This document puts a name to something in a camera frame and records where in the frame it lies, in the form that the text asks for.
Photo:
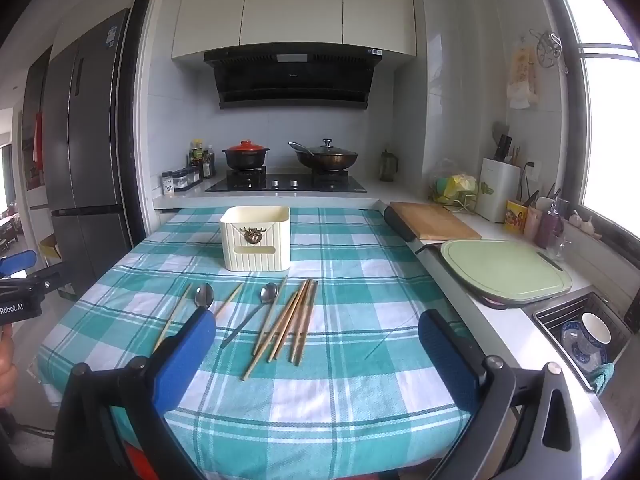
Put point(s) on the cream ribbed utensil box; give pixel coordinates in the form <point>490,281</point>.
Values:
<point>255,240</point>

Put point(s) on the pink cup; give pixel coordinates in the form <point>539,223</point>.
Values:
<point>532,222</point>

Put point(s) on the condiment bottles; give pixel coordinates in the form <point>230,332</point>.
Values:
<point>201,160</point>

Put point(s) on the window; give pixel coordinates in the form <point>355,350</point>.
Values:
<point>610,110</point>

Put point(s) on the white wall cabinet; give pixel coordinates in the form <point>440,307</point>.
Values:
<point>295,5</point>

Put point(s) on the purple bottle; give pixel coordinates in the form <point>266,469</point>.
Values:
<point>550,225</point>

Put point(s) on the black wok with glass lid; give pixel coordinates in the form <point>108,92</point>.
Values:
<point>325,157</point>

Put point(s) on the hanging metal steamer rack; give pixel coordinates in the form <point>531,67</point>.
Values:
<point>549,50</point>

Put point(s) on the yellow printed cup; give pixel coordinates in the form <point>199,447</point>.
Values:
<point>516,217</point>

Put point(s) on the wall socket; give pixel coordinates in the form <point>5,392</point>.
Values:
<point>531,171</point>

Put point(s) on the cardboard box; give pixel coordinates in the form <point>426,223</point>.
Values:
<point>50,250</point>

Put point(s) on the garlic bulbs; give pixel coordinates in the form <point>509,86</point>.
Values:
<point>582,222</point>

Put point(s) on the black range hood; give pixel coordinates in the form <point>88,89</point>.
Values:
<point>292,77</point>

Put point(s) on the green cutting board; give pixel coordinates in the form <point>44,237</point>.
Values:
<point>505,270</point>

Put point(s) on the steel sink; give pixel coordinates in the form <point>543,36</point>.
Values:
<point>550,317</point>

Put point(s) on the person's left hand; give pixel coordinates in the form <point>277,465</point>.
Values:
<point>5,370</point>

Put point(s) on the wooden cutting board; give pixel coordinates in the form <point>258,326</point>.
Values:
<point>435,220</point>

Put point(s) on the spice jars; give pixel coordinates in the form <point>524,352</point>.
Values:
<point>180,180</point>

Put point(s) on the hanging printed towel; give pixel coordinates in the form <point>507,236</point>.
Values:
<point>522,77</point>

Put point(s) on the teal plaid tablecloth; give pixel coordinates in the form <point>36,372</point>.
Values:
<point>325,410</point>

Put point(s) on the teal dish cloth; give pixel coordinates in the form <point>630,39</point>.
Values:
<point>604,377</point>

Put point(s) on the clear glass cup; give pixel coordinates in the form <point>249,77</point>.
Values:
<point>557,247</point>

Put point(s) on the dark glass jug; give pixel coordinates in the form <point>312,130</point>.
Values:
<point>387,166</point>

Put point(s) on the grey refrigerator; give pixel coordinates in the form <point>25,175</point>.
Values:
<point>85,160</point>

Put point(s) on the white knife block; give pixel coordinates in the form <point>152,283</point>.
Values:
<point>499,190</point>

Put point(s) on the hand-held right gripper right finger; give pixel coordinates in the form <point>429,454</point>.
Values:
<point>445,355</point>

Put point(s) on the yellow green plastic bags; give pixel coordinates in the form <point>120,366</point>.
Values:
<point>455,185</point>

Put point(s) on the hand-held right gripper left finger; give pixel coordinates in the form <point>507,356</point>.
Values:
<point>185,355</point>

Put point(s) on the black clay pot red lid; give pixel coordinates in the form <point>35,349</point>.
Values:
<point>245,156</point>

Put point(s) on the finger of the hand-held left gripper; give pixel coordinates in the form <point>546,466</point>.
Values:
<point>17,261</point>
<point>46,277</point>

